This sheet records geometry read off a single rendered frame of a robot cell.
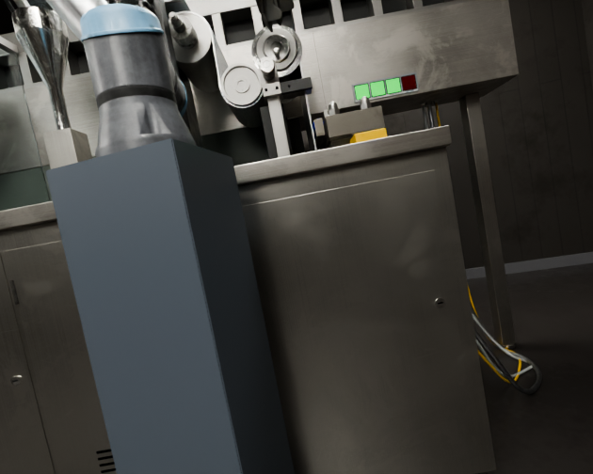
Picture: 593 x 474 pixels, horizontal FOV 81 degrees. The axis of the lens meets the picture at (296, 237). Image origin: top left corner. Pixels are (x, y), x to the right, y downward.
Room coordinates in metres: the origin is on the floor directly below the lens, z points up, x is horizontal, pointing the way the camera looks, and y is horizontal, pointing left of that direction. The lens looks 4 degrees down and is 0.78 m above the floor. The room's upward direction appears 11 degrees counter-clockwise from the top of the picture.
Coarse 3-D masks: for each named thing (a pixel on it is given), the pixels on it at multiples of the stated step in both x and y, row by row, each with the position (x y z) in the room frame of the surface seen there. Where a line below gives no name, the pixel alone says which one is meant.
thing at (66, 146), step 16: (32, 32) 1.09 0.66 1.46; (48, 32) 1.10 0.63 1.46; (32, 48) 1.10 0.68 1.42; (48, 48) 1.11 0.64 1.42; (64, 48) 1.15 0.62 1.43; (48, 64) 1.12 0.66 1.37; (64, 64) 1.16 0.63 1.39; (48, 80) 1.13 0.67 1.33; (64, 112) 1.14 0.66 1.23; (64, 128) 1.13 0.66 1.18; (48, 144) 1.11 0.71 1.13; (64, 144) 1.11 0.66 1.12; (80, 144) 1.14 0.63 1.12; (64, 160) 1.11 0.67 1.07; (80, 160) 1.12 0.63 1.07
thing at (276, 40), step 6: (270, 36) 1.02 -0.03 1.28; (276, 36) 1.02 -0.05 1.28; (282, 36) 1.02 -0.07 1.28; (264, 42) 1.02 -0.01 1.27; (270, 42) 1.02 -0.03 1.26; (276, 42) 1.02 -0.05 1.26; (282, 42) 1.02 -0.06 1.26; (288, 42) 1.02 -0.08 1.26; (264, 48) 1.02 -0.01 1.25; (270, 48) 1.02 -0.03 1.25; (282, 48) 1.02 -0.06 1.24; (288, 48) 1.02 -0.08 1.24; (264, 54) 1.02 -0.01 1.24; (270, 54) 1.02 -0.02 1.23; (282, 54) 1.02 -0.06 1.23; (288, 54) 1.03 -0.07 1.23; (276, 60) 1.02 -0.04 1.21; (282, 60) 1.03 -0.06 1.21
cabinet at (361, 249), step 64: (256, 192) 0.77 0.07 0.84; (320, 192) 0.77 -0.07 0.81; (384, 192) 0.77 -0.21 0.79; (448, 192) 0.77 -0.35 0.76; (0, 256) 0.78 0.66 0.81; (64, 256) 0.78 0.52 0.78; (256, 256) 0.77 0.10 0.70; (320, 256) 0.77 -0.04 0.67; (384, 256) 0.77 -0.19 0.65; (448, 256) 0.77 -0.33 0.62; (0, 320) 0.78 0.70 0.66; (64, 320) 0.78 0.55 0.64; (320, 320) 0.77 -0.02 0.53; (384, 320) 0.77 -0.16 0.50; (448, 320) 0.76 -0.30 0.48; (0, 384) 0.78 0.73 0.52; (64, 384) 0.78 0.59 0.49; (320, 384) 0.77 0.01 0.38; (384, 384) 0.77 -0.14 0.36; (448, 384) 0.76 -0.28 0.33; (0, 448) 0.78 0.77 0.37; (64, 448) 0.78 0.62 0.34; (320, 448) 0.77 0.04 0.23; (384, 448) 0.77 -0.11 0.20; (448, 448) 0.76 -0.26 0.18
